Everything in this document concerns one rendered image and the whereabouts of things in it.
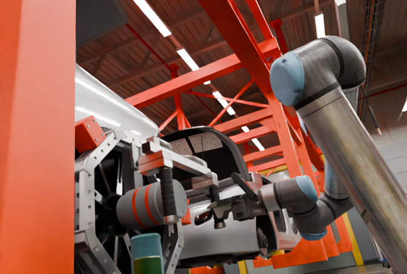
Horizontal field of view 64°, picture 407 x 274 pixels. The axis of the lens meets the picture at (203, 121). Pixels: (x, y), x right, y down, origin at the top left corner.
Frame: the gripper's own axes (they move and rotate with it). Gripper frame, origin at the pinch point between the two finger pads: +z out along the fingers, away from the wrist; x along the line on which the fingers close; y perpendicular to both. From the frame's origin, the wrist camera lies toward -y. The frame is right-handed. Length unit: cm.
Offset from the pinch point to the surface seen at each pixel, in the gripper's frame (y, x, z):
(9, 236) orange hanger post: 11, -74, 6
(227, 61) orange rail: -249, 275, 53
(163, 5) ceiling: -681, 519, 262
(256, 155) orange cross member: -183, 539, 106
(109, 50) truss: -643, 544, 482
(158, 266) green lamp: 19, -55, -10
